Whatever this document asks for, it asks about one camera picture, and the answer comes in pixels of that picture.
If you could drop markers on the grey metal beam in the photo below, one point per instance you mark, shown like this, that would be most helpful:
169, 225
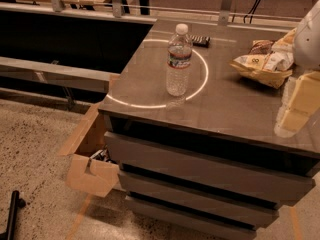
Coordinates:
47, 73

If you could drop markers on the open cardboard box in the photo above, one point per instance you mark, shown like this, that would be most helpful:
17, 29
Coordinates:
86, 173

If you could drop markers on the brown snack bag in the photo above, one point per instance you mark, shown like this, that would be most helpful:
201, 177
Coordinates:
261, 47

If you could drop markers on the grey drawer cabinet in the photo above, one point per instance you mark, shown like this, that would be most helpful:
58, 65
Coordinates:
210, 160

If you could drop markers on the metal railing frame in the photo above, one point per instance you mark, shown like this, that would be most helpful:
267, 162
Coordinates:
116, 4

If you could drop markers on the black rxbar chocolate bar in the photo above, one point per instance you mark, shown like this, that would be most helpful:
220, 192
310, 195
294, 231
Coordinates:
200, 41

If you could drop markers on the black pole on floor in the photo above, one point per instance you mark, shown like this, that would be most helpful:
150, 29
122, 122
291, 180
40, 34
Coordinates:
15, 203

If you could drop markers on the clear plastic water bottle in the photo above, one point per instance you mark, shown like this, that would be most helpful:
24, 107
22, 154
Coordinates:
179, 53

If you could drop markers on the yellow chip bag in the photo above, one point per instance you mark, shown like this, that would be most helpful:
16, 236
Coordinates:
270, 69

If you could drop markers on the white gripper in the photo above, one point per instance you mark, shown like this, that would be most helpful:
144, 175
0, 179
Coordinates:
309, 40

